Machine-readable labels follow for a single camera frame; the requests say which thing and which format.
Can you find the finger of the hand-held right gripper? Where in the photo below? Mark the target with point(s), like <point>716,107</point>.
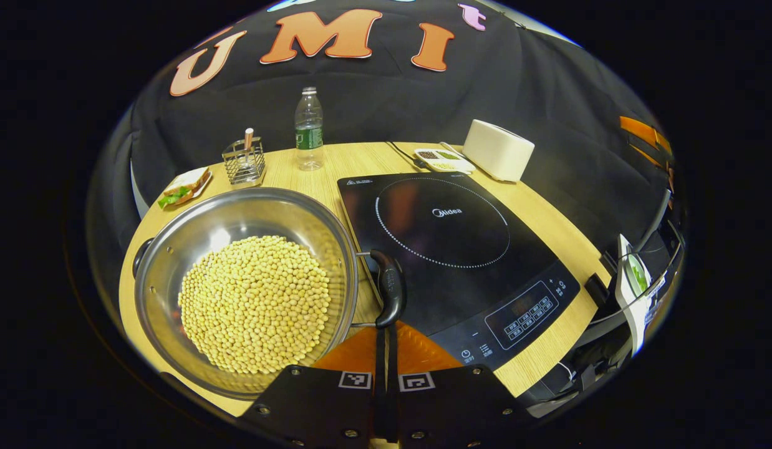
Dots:
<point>638,131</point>

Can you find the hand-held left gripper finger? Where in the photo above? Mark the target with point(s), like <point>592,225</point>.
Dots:
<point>380,374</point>
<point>392,374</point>

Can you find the black induction cooktop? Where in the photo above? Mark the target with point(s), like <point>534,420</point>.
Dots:
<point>442,262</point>

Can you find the white toaster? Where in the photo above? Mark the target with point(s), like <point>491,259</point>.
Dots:
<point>498,149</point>

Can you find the heap of soybeans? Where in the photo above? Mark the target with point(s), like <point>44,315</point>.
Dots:
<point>255,299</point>

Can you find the bowl with green contents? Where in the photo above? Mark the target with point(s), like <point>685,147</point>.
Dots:
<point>638,277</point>

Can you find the black table clamp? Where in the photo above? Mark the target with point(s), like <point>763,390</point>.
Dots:
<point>597,290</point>

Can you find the white side stand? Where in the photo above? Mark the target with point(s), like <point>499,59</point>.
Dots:
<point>624,305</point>

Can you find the white divided dish with beans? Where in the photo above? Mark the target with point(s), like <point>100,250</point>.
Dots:
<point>442,161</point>

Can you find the black backdrop cloth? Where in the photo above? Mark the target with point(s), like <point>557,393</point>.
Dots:
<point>392,106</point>

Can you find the clear plastic water bottle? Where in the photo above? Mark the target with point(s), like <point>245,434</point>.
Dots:
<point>308,134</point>

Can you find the sandwich on white plate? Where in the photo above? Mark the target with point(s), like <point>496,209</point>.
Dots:
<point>183,187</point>

